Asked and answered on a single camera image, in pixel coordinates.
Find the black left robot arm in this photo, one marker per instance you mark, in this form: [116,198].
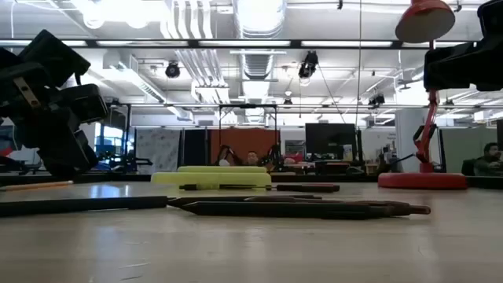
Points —
[55,57]

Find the grey-green partition wall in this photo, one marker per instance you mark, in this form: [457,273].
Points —
[460,149]

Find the yellow wooden pencil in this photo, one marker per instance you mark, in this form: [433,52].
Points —
[35,185]

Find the black ceiling spotlight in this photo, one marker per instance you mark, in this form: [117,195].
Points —
[308,65]
[172,70]

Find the black background robot station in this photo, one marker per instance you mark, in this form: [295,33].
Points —
[247,106]

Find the orange partition wall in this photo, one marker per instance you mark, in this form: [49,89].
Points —
[243,139]

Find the person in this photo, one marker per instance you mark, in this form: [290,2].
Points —
[489,161]
[252,158]

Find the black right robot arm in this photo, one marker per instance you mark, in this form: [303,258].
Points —
[491,19]

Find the yellow-green plastic supply box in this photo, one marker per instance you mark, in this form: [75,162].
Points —
[212,178]

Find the red desk lamp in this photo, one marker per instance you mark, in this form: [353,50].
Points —
[422,181]

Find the white room column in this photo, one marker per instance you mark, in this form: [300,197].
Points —
[406,137]

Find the black monitor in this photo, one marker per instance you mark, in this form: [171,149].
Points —
[330,139]

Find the slim black pen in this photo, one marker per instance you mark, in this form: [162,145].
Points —
[224,187]

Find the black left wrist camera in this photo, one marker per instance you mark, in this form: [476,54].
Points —
[84,103]

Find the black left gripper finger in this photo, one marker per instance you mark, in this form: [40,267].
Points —
[80,151]
[59,167]

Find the silver ceiling air duct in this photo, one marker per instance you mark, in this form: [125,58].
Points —
[257,59]

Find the dark brown pen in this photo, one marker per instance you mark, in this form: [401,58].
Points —
[275,210]
[78,205]
[408,208]
[220,199]

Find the black background equipment frame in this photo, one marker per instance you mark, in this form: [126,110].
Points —
[127,137]

